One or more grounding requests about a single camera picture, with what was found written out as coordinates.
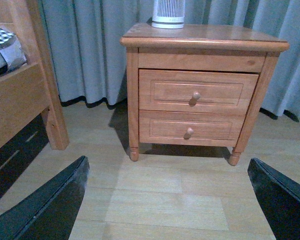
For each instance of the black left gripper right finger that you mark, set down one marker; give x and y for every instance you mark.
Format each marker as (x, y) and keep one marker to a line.
(278, 197)

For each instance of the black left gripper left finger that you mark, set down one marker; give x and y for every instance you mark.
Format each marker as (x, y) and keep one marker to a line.
(49, 213)

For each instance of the wooden drawer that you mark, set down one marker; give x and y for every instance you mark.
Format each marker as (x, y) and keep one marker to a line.
(196, 91)
(185, 128)

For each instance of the wooden nightstand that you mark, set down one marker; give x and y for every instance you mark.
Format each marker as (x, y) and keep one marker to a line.
(200, 48)

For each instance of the grey curtain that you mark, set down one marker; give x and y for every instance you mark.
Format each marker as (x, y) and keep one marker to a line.
(90, 63)

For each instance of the white cylindrical air purifier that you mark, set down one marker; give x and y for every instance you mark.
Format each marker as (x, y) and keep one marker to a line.
(168, 14)

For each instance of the wooden bed frame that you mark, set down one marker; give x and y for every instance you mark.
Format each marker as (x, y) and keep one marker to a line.
(30, 90)

